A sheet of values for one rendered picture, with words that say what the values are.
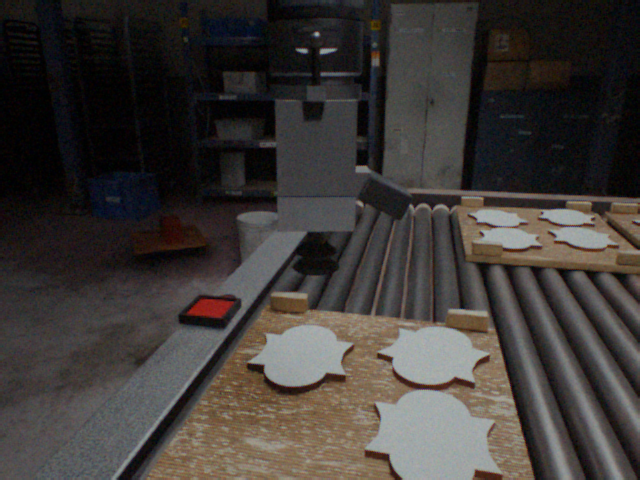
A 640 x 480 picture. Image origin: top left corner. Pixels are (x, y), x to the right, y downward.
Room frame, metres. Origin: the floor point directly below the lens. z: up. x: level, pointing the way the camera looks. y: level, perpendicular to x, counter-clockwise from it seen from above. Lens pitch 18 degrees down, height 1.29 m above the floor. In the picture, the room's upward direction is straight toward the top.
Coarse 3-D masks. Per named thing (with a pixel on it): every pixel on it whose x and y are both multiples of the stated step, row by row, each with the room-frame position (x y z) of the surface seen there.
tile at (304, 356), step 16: (272, 336) 0.60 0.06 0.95; (288, 336) 0.60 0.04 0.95; (304, 336) 0.60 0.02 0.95; (320, 336) 0.60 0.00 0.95; (272, 352) 0.56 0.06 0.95; (288, 352) 0.56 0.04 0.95; (304, 352) 0.56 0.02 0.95; (320, 352) 0.56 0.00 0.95; (336, 352) 0.56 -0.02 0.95; (256, 368) 0.53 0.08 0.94; (272, 368) 0.52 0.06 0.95; (288, 368) 0.52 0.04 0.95; (304, 368) 0.52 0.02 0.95; (320, 368) 0.52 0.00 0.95; (336, 368) 0.52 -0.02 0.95; (272, 384) 0.50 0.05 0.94; (288, 384) 0.49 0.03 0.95; (304, 384) 0.49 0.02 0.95; (320, 384) 0.50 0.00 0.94
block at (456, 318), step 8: (448, 312) 0.64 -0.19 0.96; (456, 312) 0.64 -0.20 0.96; (464, 312) 0.64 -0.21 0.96; (472, 312) 0.64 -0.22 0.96; (480, 312) 0.64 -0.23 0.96; (448, 320) 0.64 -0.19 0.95; (456, 320) 0.64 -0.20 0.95; (464, 320) 0.64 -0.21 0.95; (472, 320) 0.64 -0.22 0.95; (480, 320) 0.63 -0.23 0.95; (464, 328) 0.64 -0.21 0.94; (472, 328) 0.63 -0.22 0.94; (480, 328) 0.63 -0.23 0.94; (488, 328) 0.63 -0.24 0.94
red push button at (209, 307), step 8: (200, 304) 0.73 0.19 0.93; (208, 304) 0.73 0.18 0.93; (216, 304) 0.73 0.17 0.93; (224, 304) 0.73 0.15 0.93; (232, 304) 0.73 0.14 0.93; (192, 312) 0.71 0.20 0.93; (200, 312) 0.71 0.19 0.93; (208, 312) 0.71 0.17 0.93; (216, 312) 0.71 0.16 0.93; (224, 312) 0.71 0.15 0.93
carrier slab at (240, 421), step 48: (336, 336) 0.62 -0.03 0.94; (384, 336) 0.62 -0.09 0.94; (480, 336) 0.62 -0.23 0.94; (240, 384) 0.50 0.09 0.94; (336, 384) 0.50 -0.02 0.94; (384, 384) 0.51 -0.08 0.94; (480, 384) 0.51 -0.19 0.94; (192, 432) 0.42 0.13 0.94; (240, 432) 0.42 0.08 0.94; (288, 432) 0.42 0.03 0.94; (336, 432) 0.42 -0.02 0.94
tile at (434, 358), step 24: (408, 336) 0.60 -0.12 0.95; (432, 336) 0.60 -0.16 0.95; (456, 336) 0.60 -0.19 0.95; (384, 360) 0.56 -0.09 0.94; (408, 360) 0.54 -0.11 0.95; (432, 360) 0.54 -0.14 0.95; (456, 360) 0.54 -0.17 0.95; (480, 360) 0.55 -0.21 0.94; (408, 384) 0.50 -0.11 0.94; (432, 384) 0.49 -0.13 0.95
